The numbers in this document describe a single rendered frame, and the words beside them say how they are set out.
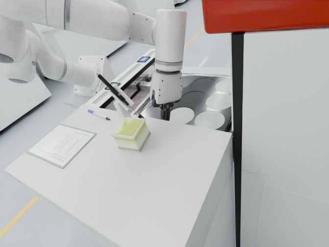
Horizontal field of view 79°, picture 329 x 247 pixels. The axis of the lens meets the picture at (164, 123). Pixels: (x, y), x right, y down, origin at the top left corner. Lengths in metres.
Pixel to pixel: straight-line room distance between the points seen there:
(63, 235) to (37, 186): 1.19
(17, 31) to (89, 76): 0.59
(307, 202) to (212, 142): 0.32
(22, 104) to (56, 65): 2.48
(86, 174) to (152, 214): 0.23
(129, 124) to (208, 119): 0.28
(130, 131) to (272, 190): 0.45
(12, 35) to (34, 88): 2.94
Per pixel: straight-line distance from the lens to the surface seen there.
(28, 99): 3.59
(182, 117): 0.73
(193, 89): 0.86
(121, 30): 0.54
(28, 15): 0.56
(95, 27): 0.54
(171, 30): 0.58
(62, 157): 0.69
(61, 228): 1.87
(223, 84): 0.87
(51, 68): 1.12
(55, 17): 0.54
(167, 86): 0.62
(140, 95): 0.97
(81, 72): 1.19
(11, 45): 0.68
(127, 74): 1.03
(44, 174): 0.69
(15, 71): 1.02
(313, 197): 0.69
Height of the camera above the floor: 1.36
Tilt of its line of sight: 39 degrees down
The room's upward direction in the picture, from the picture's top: 18 degrees counter-clockwise
